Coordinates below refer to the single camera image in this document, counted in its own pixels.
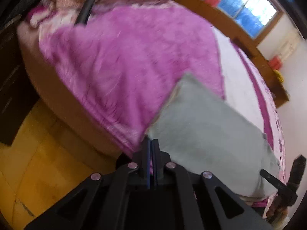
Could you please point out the yellow object on headboard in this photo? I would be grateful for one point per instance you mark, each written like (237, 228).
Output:
(279, 76)

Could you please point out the magenta rose-pattern blanket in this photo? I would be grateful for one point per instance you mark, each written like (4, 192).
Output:
(123, 64)

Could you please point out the white and pink bedsheet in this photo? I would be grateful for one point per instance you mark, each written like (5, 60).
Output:
(247, 92)

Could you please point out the window with wooden frame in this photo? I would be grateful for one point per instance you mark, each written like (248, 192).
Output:
(253, 16)

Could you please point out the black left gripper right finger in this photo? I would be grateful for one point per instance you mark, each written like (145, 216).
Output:
(159, 160)

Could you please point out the red box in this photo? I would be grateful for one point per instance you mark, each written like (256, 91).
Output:
(275, 63)

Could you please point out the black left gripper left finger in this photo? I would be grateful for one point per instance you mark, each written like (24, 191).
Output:
(142, 158)

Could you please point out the grey pants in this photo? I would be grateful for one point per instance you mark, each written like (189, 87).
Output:
(202, 133)

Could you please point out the wooden bed frame side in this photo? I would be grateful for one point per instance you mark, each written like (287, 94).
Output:
(66, 107)

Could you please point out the wooden bed headboard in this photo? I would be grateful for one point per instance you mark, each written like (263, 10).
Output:
(241, 39)

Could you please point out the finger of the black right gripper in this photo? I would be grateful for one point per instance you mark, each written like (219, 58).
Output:
(272, 180)

